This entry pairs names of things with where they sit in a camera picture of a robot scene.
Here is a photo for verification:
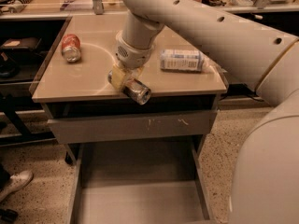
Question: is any grey top drawer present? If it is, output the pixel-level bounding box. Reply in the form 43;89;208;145
48;110;217;144

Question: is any clear plastic water bottle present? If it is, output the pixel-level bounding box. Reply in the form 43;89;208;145
160;49;215;73

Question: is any grey open middle drawer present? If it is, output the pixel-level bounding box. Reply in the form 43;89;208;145
67;140;217;224

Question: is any grey drawer cabinet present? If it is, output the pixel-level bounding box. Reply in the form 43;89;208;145
32;14;227;162

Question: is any white sneaker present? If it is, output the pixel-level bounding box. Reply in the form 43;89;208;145
0;170;34;203

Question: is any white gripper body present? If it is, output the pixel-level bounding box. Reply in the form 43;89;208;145
116;32;153;69

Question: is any red soda can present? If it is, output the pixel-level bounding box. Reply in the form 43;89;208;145
61;34;81;63

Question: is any silver blue redbull can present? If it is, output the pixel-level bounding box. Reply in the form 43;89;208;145
107;71;151;105

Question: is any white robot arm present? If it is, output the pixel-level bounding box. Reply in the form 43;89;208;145
118;0;299;224

